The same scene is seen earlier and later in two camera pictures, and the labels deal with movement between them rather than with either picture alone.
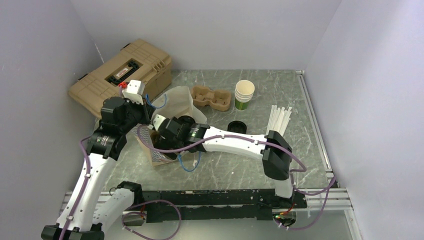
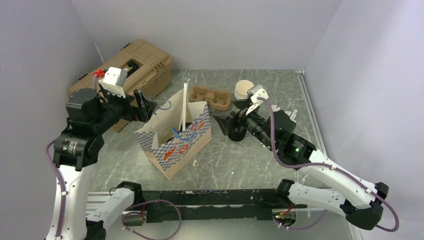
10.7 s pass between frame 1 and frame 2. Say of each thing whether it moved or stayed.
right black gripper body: moved
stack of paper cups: stayed
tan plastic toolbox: stayed
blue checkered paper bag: moved
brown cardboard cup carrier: stayed
